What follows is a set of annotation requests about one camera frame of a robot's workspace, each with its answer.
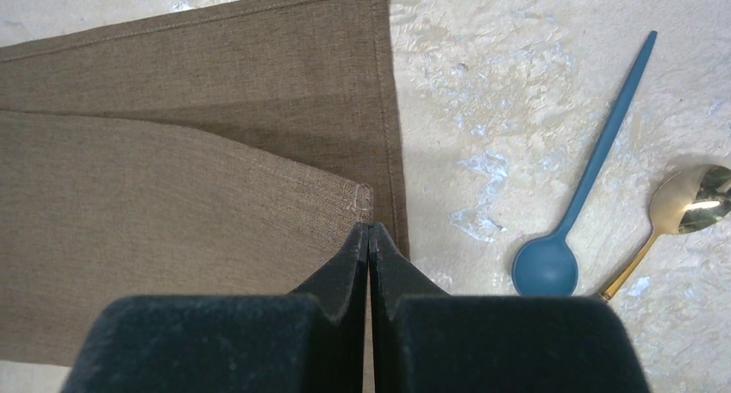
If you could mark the brown cloth napkin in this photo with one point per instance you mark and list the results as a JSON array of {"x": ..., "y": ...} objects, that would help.
[{"x": 225, "y": 150}]

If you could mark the blue spoon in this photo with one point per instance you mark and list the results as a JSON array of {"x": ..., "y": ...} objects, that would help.
[{"x": 546, "y": 265}]

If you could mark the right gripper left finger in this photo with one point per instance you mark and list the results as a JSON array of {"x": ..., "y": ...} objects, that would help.
[{"x": 309, "y": 340}]

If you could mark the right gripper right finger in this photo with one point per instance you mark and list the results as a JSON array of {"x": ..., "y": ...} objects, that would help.
[{"x": 425, "y": 340}]

